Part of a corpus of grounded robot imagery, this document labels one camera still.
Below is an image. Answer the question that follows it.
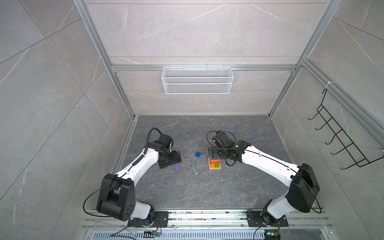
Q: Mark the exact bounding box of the red rectangular wood block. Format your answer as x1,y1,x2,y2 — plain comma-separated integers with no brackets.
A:
209,160,221,165

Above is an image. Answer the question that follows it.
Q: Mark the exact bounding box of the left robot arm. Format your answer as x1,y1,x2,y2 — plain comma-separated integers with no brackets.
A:
83,128,182,227

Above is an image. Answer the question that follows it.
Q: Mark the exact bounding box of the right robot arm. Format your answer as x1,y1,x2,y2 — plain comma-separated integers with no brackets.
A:
213,139,320,226

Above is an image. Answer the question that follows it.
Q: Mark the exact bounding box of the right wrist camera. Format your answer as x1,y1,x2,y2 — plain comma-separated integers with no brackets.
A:
212,131,235,149

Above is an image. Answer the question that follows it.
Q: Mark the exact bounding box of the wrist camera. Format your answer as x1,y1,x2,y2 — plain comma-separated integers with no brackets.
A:
212,131,235,149
158,134,174,149

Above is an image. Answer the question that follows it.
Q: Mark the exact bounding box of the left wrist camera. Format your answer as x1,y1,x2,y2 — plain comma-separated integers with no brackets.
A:
158,134,174,149

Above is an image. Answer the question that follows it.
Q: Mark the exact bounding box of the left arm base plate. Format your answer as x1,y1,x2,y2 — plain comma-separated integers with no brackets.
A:
129,211,170,228

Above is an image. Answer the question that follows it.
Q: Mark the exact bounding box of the aluminium front rail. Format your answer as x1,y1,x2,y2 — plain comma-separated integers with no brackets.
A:
82,209,332,230

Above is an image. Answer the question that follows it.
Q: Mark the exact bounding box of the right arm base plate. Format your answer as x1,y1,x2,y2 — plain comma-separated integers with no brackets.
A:
245,210,289,227

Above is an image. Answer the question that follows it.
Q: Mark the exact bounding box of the white wire mesh basket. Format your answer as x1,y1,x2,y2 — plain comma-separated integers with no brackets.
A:
162,67,234,95

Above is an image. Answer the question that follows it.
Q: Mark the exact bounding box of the black wire hook rack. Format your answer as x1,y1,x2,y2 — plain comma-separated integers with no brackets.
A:
308,89,384,170

